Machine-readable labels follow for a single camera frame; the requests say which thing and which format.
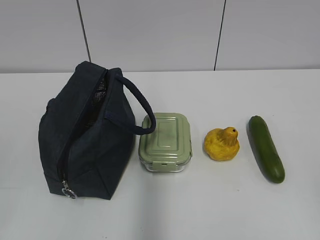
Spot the yellow pear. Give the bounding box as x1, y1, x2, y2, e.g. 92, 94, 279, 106
203, 127, 240, 162

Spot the green cucumber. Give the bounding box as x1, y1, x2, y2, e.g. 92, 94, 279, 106
247, 115, 286, 184

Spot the green lidded glass container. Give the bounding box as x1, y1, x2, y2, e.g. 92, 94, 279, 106
138, 112, 193, 173

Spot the navy blue lunch bag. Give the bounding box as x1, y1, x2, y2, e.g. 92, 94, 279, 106
38, 61, 156, 200

